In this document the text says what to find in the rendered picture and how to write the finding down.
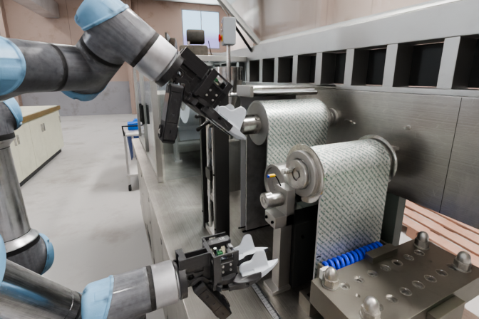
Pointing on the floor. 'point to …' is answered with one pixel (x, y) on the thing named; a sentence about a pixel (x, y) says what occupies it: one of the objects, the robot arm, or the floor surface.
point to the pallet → (442, 226)
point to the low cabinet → (36, 140)
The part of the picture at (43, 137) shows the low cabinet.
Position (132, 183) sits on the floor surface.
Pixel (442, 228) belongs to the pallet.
